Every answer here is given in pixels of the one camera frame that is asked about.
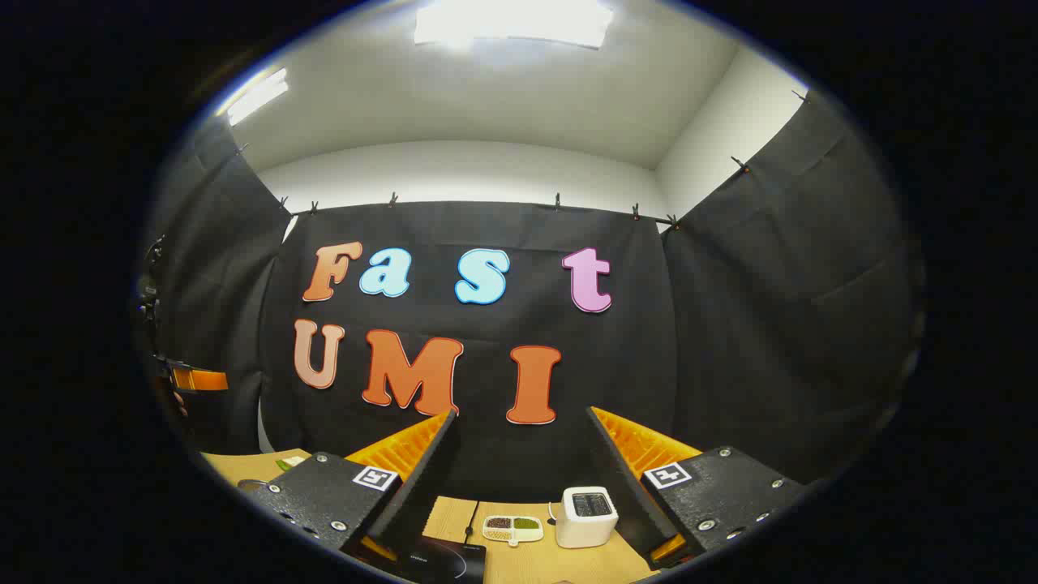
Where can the large rectangular ceiling light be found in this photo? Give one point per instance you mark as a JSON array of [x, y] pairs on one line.
[[511, 20]]

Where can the sandwich with lettuce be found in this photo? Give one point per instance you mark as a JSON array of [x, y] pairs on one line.
[[285, 464]]

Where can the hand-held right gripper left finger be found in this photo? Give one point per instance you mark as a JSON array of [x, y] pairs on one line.
[[422, 478]]

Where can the white divided dish of grains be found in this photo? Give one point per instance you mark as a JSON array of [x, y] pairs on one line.
[[512, 529]]

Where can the white toaster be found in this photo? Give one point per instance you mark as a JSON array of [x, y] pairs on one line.
[[585, 517]]

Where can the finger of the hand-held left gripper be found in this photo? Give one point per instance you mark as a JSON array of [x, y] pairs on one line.
[[201, 379]]

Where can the black backdrop cloth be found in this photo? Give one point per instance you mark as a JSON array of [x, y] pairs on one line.
[[730, 324]]

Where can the narrow ceiling light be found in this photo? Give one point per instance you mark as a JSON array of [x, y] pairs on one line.
[[258, 96]]

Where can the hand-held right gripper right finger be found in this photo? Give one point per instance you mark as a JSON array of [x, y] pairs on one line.
[[620, 487]]

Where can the row of black cloth clips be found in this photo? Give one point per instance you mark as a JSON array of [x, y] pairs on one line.
[[556, 201]]

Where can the black induction cooktop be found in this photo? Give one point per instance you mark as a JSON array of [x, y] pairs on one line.
[[442, 561]]

